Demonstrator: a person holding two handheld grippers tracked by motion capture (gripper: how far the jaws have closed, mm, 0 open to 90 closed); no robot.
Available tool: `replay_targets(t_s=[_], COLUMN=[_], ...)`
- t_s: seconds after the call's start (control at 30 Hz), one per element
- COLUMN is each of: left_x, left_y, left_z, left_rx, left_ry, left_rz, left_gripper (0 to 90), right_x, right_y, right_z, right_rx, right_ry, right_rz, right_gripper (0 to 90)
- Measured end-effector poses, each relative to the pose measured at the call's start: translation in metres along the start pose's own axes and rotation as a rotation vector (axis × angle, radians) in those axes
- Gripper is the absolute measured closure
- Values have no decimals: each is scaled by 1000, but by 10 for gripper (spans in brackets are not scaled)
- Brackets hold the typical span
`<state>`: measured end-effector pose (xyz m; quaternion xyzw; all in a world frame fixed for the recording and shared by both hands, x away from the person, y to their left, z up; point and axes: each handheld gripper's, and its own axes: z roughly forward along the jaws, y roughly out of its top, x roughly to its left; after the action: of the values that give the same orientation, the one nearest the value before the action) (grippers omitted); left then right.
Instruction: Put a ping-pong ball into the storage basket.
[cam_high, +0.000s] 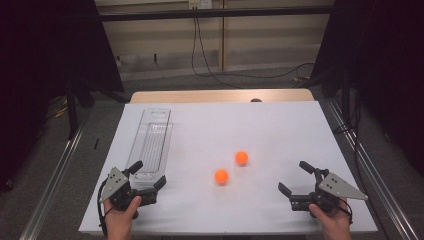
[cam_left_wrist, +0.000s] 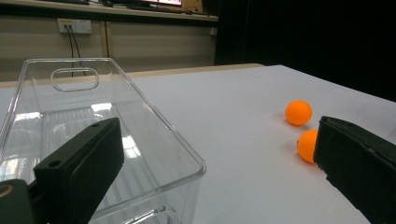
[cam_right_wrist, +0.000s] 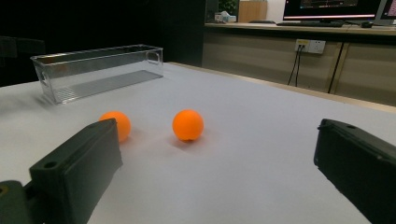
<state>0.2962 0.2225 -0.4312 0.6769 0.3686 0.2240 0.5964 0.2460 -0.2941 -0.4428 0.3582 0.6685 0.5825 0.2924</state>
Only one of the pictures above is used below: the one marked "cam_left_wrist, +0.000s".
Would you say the black curtain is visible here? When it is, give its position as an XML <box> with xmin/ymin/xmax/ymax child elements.
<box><xmin>214</xmin><ymin>0</ymin><xmax>396</xmax><ymax>102</ymax></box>

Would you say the orange ping pong ball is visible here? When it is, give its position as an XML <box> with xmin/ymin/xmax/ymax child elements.
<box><xmin>296</xmin><ymin>129</ymin><xmax>319</xmax><ymax>164</ymax></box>
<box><xmin>284</xmin><ymin>99</ymin><xmax>313</xmax><ymax>127</ymax></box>

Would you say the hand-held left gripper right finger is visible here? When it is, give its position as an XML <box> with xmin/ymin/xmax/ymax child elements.
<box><xmin>313</xmin><ymin>116</ymin><xmax>396</xmax><ymax>224</ymax></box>

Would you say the white table cover sheet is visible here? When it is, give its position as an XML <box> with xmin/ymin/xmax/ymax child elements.
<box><xmin>0</xmin><ymin>64</ymin><xmax>396</xmax><ymax>224</ymax></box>

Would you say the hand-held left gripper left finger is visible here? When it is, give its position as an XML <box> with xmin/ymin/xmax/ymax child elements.
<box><xmin>33</xmin><ymin>117</ymin><xmax>125</xmax><ymax>224</ymax></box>

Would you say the white wall outlet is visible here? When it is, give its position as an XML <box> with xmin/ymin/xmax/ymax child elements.
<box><xmin>57</xmin><ymin>18</ymin><xmax>93</xmax><ymax>35</ymax></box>

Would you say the black power cable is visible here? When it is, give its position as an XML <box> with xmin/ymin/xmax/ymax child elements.
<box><xmin>68</xmin><ymin>25</ymin><xmax>88</xmax><ymax>77</ymax></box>
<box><xmin>64</xmin><ymin>25</ymin><xmax>76</xmax><ymax>78</ymax></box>

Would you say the clear plastic container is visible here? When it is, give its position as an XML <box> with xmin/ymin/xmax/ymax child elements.
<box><xmin>0</xmin><ymin>57</ymin><xmax>207</xmax><ymax>224</ymax></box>

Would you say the brown cardboard box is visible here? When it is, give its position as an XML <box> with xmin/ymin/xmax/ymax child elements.
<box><xmin>181</xmin><ymin>0</ymin><xmax>204</xmax><ymax>13</ymax></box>

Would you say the computer monitor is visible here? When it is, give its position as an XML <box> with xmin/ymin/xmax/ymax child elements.
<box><xmin>141</xmin><ymin>0</ymin><xmax>183</xmax><ymax>7</ymax></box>

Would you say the wooden desk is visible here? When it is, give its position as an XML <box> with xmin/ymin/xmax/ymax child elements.
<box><xmin>0</xmin><ymin>0</ymin><xmax>219</xmax><ymax>22</ymax></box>

